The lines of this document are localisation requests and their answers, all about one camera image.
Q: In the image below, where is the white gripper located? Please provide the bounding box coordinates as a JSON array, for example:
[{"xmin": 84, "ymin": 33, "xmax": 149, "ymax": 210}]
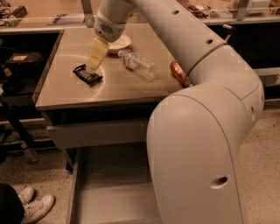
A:
[{"xmin": 87, "ymin": 10, "xmax": 125, "ymax": 74}]

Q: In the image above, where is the black rxbar chocolate wrapper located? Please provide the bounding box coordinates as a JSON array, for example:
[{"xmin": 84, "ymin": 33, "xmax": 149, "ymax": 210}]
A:
[{"xmin": 73, "ymin": 64, "xmax": 102, "ymax": 86}]

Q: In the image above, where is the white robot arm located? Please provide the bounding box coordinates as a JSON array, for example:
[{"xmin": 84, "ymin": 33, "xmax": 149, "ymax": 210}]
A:
[{"xmin": 94, "ymin": 0, "xmax": 264, "ymax": 224}]

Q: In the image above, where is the grey drawer cabinet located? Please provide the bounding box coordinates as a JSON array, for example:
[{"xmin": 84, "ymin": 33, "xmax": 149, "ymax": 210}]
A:
[{"xmin": 34, "ymin": 24, "xmax": 182, "ymax": 167}]

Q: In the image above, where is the closed grey top drawer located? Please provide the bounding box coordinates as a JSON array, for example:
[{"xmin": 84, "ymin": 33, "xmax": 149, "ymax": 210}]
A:
[{"xmin": 46, "ymin": 119, "xmax": 148, "ymax": 149}]

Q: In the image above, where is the open grey middle drawer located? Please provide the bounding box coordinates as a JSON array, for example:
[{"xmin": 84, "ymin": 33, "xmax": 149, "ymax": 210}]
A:
[{"xmin": 66, "ymin": 143, "xmax": 162, "ymax": 224}]

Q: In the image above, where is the white paper bowl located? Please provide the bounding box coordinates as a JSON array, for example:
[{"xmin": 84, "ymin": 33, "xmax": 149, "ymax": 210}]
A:
[{"xmin": 108, "ymin": 34, "xmax": 131, "ymax": 54}]

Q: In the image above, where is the clear plastic water bottle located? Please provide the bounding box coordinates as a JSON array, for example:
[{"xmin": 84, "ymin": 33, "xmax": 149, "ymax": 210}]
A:
[{"xmin": 118, "ymin": 49, "xmax": 156, "ymax": 81}]

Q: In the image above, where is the black bag with label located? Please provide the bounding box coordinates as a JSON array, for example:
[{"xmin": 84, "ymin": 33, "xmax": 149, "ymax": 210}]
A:
[{"xmin": 4, "ymin": 52, "xmax": 44, "ymax": 69}]

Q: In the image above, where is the orange soda can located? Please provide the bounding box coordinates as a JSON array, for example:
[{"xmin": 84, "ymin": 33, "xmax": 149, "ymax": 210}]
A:
[{"xmin": 170, "ymin": 60, "xmax": 191, "ymax": 88}]

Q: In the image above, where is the black tripod stand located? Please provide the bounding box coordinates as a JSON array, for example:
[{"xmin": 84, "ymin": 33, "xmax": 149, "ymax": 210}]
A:
[{"xmin": 0, "ymin": 98, "xmax": 39, "ymax": 164}]

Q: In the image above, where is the white sneaker upper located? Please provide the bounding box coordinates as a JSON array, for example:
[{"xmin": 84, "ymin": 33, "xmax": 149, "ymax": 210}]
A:
[{"xmin": 17, "ymin": 186, "xmax": 35, "ymax": 205}]

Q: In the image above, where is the white sneaker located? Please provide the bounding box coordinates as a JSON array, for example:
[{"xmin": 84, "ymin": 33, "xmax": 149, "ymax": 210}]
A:
[
  {"xmin": 20, "ymin": 194, "xmax": 55, "ymax": 224},
  {"xmin": 17, "ymin": 186, "xmax": 35, "ymax": 205}
]

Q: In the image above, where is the white sneaker lower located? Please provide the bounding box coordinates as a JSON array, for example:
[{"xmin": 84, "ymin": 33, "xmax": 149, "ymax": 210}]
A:
[{"xmin": 20, "ymin": 194, "xmax": 55, "ymax": 224}]

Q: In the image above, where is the dark trouser leg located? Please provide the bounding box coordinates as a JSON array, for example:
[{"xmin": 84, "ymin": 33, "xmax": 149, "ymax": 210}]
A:
[{"xmin": 0, "ymin": 183, "xmax": 25, "ymax": 224}]

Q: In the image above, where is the black cable on floor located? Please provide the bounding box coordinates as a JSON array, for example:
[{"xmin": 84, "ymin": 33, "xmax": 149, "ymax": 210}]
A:
[{"xmin": 263, "ymin": 73, "xmax": 280, "ymax": 86}]

